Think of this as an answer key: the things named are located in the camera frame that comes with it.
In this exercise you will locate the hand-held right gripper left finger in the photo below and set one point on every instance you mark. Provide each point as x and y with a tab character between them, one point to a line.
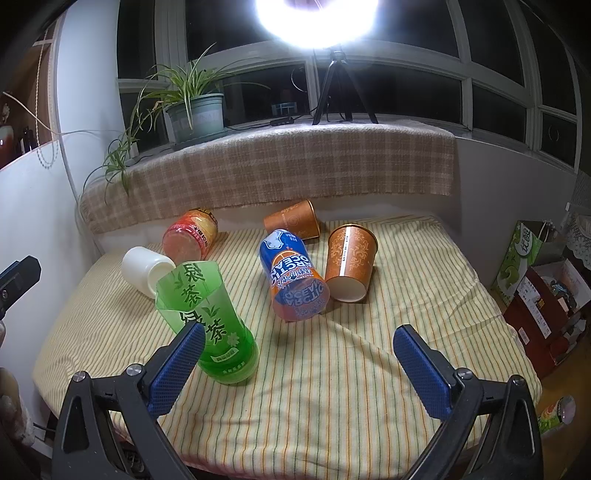
178	369

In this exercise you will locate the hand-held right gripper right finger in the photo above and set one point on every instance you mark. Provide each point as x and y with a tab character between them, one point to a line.
422	374

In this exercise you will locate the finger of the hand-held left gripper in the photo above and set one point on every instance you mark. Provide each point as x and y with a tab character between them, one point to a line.
18	274

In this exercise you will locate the green cut bottle cup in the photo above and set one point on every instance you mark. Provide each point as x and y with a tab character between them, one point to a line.
217	332

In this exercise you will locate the white plastic cup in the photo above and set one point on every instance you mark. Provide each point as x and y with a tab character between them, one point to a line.
141	270

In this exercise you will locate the red orange cut bottle cup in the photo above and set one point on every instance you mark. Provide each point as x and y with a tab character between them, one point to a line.
189	235

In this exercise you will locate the brown patterned paper cup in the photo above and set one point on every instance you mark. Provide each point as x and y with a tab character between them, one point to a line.
351	258
291	219

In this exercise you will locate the blue orange cut bottle cup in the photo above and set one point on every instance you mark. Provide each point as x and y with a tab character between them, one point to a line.
286	267

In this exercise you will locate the person's left hand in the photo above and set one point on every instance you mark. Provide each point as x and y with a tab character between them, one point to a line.
11	406

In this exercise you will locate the yellow striped cloth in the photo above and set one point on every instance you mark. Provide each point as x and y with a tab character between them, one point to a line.
323	369

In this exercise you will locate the red cardboard box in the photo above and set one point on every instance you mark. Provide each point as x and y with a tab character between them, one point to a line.
531	318

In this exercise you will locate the red brown vase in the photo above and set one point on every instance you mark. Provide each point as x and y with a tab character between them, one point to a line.
5	147

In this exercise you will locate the green paper bag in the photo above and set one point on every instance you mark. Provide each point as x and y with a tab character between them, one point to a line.
517	263

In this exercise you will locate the white lace cloth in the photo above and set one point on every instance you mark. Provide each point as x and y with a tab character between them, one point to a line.
581	230

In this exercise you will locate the beige plaid blanket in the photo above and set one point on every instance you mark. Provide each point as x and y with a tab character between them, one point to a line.
277	166

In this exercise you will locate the potted spider plant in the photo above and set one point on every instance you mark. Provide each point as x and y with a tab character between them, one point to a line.
194	115

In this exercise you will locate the black tripod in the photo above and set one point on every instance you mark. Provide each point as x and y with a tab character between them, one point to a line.
339	62

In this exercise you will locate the white window frame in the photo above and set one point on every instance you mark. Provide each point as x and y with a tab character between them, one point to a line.
415	67

